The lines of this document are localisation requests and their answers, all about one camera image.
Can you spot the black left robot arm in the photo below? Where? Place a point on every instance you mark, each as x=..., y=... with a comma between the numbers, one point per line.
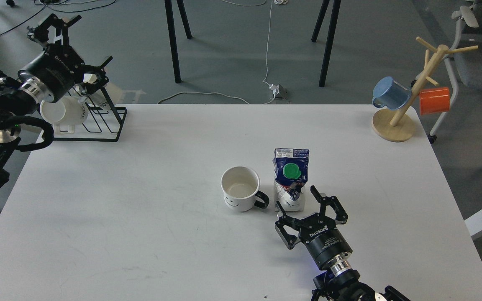
x=19, y=130

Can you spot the blue white milk carton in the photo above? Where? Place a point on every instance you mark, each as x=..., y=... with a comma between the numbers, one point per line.
x=291, y=176

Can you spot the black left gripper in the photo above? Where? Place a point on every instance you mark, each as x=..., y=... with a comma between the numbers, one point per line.
x=55, y=71

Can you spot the black wire mug rack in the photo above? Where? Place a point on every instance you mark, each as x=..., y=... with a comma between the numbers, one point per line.
x=101, y=125

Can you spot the orange mug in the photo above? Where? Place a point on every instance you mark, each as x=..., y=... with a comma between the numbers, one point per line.
x=434, y=100

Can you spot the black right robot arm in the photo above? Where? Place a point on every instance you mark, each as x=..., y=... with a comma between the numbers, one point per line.
x=341, y=281

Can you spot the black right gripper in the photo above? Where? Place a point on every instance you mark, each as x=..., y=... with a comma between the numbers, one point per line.
x=324, y=242

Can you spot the black right stand legs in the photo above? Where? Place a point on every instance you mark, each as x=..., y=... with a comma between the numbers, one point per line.
x=335, y=12

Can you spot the wooden mug tree stand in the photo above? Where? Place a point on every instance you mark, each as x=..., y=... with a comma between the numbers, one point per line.
x=395, y=125

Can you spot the blue mug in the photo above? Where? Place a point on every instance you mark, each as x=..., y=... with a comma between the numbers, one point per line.
x=390, y=94

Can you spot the white mug lying front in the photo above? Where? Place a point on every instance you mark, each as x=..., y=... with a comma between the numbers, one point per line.
x=64, y=114

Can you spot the white power adapter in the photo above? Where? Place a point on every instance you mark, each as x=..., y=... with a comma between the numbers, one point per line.
x=278, y=91

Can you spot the white mug black handle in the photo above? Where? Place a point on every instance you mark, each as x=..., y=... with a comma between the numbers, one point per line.
x=241, y=189

